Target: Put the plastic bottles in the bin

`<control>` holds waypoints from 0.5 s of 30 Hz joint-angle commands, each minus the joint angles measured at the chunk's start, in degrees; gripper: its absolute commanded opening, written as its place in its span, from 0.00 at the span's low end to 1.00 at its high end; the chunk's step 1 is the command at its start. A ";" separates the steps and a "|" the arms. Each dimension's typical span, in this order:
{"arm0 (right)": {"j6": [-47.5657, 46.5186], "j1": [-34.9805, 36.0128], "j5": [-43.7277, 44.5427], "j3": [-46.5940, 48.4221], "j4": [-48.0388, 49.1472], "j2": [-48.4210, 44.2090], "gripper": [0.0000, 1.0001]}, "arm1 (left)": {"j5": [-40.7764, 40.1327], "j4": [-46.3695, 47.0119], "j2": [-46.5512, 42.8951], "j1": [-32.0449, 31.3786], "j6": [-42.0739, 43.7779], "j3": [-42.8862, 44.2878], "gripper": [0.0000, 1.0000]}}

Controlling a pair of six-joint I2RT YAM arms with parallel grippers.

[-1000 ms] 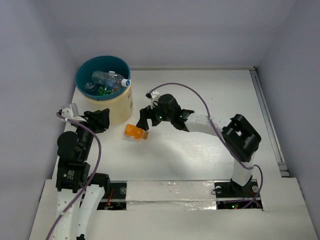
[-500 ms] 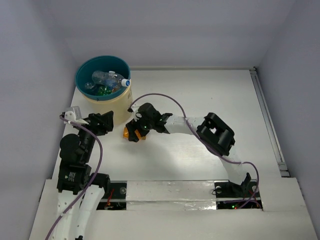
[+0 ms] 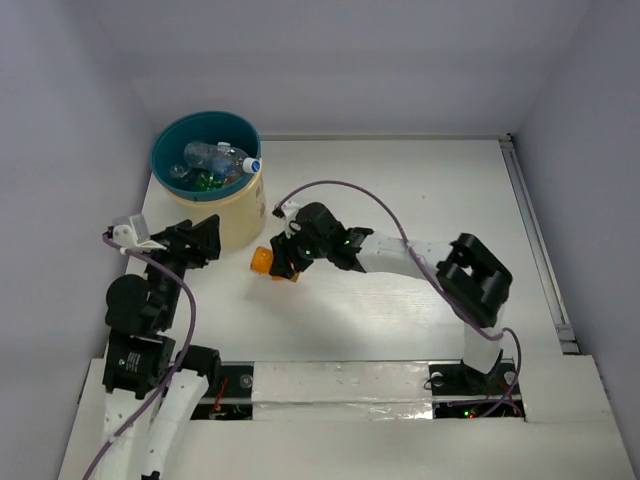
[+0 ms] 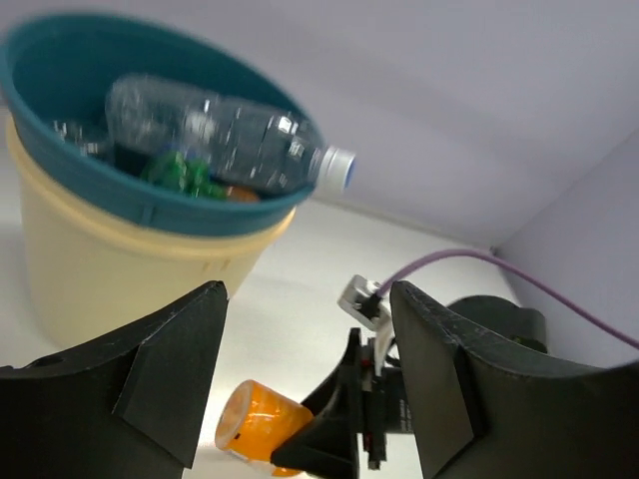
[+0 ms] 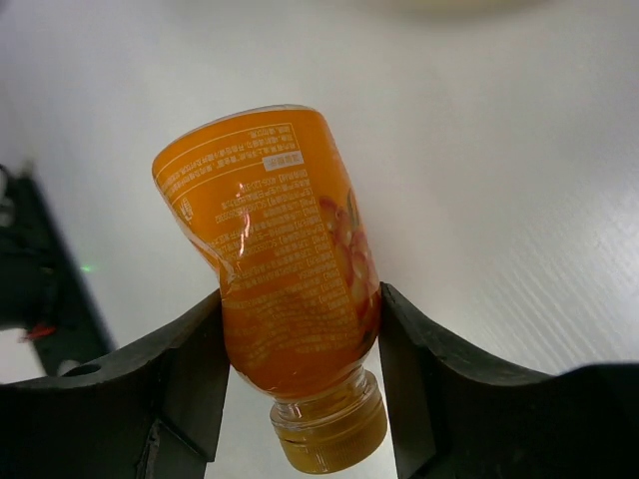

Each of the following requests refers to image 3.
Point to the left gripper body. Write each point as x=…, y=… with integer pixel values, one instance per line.
x=181, y=243

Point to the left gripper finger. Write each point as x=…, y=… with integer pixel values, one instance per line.
x=180, y=231
x=204, y=245

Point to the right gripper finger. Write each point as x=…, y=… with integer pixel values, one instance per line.
x=298, y=265
x=281, y=266

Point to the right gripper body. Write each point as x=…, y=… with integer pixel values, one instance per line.
x=303, y=246

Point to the small orange juice bottle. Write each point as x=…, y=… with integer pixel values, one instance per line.
x=261, y=263

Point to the green plastic soda bottle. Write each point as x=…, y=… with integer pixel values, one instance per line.
x=205, y=181

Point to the clear crushed plastic bottle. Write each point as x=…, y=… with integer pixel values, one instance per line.
x=227, y=164

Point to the clear bottle white cap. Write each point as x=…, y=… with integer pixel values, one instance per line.
x=202, y=155

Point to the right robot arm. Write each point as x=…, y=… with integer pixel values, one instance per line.
x=466, y=274

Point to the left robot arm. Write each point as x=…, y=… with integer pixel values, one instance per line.
x=154, y=376

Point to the teal and cream bin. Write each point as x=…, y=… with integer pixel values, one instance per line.
x=241, y=205

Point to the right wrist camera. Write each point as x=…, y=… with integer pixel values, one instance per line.
x=287, y=212

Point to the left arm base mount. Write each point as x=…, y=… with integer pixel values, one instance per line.
x=231, y=399

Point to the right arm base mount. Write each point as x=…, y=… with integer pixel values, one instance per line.
x=459, y=392

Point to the aluminium rail right edge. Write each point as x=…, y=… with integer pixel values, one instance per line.
x=563, y=327

